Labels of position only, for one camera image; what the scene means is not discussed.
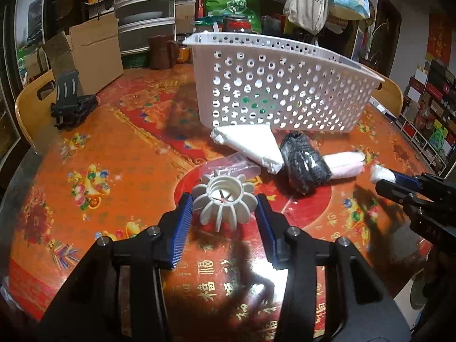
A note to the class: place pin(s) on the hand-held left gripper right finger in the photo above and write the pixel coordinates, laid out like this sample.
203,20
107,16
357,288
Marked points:
268,226

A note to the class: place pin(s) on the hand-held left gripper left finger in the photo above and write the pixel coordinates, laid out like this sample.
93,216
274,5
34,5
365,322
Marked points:
181,228

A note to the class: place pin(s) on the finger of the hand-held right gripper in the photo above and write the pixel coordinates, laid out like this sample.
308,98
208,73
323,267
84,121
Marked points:
404,179
393,190

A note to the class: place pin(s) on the small white soft roll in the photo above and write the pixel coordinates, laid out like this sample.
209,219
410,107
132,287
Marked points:
382,173

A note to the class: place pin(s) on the white perforated plastic basket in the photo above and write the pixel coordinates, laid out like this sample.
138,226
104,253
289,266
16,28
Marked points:
281,85

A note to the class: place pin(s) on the person's right forearm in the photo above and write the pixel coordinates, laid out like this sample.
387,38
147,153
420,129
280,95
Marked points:
441,285

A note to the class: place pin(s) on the pink white rolled towel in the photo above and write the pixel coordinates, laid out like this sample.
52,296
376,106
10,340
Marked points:
345,164

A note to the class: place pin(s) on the clear plastic wrapper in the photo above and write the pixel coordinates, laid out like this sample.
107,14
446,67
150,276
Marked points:
233,166

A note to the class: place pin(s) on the black mesh sponge packet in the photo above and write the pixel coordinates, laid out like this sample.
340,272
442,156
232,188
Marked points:
305,166

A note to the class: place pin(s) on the shelf of packaged goods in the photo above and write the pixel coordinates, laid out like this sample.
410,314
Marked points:
433,114

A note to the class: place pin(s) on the red printed tablecloth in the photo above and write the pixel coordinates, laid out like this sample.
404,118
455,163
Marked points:
117,171

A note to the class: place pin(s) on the white folded cloth packet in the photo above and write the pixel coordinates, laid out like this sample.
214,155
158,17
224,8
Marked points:
247,143

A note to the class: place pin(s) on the wooden chair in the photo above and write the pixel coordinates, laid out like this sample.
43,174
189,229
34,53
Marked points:
34,112
390,94

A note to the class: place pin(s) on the black phone stand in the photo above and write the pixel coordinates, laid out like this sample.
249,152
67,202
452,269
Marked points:
71,101

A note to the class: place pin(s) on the open cardboard box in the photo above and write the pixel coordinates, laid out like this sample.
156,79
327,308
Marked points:
87,57

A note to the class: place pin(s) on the beige canvas tote bag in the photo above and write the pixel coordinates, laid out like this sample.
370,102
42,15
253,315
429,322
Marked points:
308,3

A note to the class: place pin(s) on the clear glass jar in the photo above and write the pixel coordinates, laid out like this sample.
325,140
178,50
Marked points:
203,27

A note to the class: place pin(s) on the red lidded jar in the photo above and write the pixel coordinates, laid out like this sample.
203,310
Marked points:
236,25

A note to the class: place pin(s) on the grey plastic drawer tower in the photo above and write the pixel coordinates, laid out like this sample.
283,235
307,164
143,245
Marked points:
145,10

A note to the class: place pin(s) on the green plastic bag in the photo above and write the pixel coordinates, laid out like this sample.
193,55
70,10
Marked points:
233,5

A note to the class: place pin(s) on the red wall poster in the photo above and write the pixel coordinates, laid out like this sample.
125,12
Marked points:
439,39

